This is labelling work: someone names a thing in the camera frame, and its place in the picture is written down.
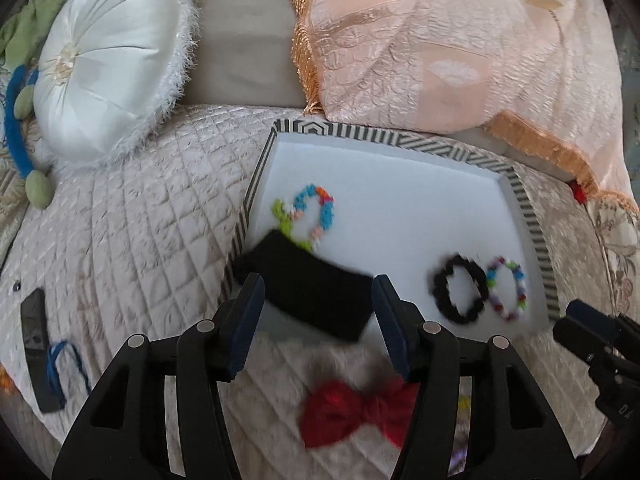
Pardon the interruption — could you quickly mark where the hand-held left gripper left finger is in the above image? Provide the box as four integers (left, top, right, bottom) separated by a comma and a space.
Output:
51, 273, 266, 480

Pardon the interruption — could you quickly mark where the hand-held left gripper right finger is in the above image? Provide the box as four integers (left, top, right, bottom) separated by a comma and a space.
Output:
372, 274, 581, 480

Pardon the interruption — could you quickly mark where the green bead bracelet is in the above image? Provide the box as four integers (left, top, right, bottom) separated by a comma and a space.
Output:
271, 199, 313, 252

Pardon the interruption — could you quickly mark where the black bead bracelet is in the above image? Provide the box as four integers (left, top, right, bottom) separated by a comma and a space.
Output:
432, 254, 490, 325

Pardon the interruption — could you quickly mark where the white round satin pillow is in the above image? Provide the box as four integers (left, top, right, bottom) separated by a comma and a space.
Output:
31, 0, 202, 166

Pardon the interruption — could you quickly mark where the multicolour white bead bracelet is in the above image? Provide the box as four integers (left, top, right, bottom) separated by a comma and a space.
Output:
486, 256, 529, 322

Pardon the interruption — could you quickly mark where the striped rim white tray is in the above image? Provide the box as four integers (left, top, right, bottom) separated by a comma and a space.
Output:
220, 118, 561, 346

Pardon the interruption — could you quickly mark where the red bow hair clip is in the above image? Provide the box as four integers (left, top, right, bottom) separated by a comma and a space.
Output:
303, 377, 420, 451

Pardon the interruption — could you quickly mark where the beige quilted bedspread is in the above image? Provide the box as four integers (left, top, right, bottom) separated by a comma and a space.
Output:
0, 104, 640, 480

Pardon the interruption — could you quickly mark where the peach brocade pillow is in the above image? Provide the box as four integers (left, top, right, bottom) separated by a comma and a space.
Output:
281, 0, 632, 206

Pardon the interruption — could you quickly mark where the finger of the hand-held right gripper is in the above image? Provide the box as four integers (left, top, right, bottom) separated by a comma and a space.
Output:
552, 316, 598, 363
566, 299, 622, 345

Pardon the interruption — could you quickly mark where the blue orange bead bracelet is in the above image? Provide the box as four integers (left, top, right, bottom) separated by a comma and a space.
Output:
291, 184, 336, 247

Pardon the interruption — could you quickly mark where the blue hair tie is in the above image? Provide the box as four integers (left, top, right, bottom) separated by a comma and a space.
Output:
46, 340, 93, 408

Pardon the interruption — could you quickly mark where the floral beige cloth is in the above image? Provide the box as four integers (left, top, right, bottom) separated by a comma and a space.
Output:
582, 192, 640, 321

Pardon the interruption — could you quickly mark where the black remote control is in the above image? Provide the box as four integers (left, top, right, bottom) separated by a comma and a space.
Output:
20, 287, 62, 415

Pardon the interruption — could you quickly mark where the green plush toy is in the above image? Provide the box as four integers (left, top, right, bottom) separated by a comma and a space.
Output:
0, 0, 78, 68

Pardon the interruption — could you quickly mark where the black fabric pouch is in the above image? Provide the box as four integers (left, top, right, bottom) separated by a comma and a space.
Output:
233, 229, 376, 345

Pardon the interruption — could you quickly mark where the yellow purple bead bracelet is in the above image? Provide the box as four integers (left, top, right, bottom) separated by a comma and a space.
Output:
446, 394, 473, 473

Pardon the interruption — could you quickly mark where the blue cord with green pompoms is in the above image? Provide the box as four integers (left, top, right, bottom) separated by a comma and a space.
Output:
4, 64, 54, 210

